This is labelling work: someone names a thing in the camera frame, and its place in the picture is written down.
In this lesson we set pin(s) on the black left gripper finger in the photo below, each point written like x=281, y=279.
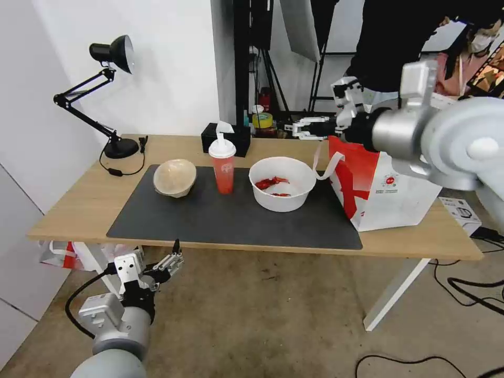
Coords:
x=171, y=264

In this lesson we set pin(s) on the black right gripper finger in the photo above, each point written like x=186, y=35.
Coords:
x=305, y=132
x=319, y=120

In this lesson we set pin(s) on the white red takeout bag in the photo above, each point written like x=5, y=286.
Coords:
x=393, y=189

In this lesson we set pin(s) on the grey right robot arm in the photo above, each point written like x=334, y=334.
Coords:
x=453, y=130

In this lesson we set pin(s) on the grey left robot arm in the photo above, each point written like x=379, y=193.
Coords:
x=118, y=346

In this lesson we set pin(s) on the white red plastic bag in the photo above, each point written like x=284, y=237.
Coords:
x=59, y=256

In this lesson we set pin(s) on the yellow green tape roll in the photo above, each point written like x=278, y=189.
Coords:
x=263, y=120

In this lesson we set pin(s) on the red canister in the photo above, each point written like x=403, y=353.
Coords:
x=264, y=100

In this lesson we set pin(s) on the red crayfish shells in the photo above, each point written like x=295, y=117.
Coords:
x=271, y=183

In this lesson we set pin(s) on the white table leg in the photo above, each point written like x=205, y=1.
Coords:
x=397, y=293
x=88, y=258

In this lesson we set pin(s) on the black desk mat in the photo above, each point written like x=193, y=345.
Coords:
x=220, y=220

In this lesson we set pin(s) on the white bowl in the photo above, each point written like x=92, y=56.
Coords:
x=283, y=201

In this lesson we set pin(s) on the white tissue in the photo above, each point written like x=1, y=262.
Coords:
x=225, y=126

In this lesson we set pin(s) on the beige paper bowl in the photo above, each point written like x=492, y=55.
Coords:
x=175, y=177

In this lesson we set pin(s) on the red drink cup white lid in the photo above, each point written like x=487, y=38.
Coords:
x=223, y=169

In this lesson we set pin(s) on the white reflector panel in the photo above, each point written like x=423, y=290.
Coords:
x=301, y=27

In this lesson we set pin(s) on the person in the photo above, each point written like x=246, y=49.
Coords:
x=390, y=39
x=478, y=39

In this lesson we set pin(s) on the black tissue box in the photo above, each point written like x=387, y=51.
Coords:
x=208, y=139

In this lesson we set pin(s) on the white cardboard box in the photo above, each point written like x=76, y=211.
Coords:
x=462, y=214

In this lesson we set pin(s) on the black desk lamp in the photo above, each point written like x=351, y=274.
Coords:
x=118, y=49

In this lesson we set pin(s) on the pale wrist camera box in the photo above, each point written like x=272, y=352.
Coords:
x=129, y=268
x=346, y=102

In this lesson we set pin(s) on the black stand frame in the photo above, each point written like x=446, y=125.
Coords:
x=244, y=59

